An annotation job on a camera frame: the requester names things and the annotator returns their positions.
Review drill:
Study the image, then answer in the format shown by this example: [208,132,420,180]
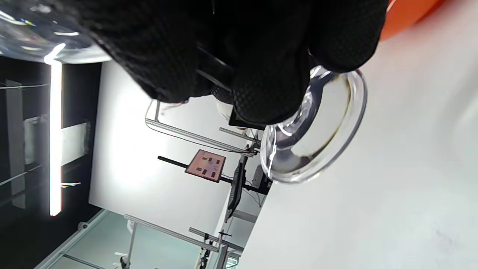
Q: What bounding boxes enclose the clear wine glass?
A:
[0,0,368,184]

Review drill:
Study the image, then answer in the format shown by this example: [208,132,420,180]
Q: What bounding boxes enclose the orange translucent bowl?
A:
[381,0,447,41]

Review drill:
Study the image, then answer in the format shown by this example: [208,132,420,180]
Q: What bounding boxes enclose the person's right hand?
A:
[56,0,389,126]

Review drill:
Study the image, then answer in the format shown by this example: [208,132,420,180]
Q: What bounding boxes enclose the aluminium frame post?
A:
[145,99,259,156]

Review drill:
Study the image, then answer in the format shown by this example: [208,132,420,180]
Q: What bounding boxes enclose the black keyboard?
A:
[225,157,248,222]

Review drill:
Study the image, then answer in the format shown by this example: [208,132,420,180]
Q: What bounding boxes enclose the long ceiling light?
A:
[44,43,66,216]

